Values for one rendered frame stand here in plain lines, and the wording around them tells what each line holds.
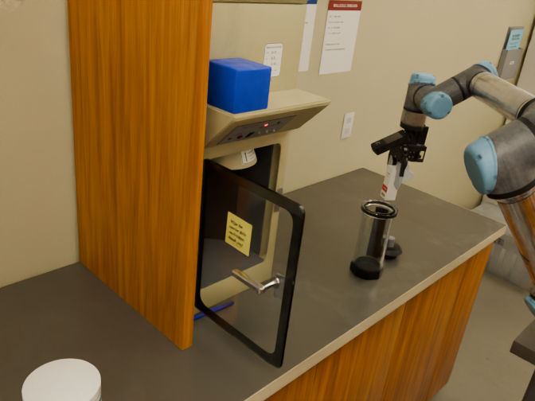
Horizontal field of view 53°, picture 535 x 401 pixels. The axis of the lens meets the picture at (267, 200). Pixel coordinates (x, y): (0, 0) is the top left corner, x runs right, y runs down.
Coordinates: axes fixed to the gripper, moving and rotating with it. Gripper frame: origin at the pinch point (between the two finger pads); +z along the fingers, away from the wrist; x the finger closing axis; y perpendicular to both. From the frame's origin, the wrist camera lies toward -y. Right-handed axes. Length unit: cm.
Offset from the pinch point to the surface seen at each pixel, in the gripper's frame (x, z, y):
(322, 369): -42, 36, -32
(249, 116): -39, -32, -59
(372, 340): -30, 39, -11
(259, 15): -23, -50, -55
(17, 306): -24, 25, -110
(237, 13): -26, -51, -61
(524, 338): -51, 23, 21
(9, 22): -5, -41, -109
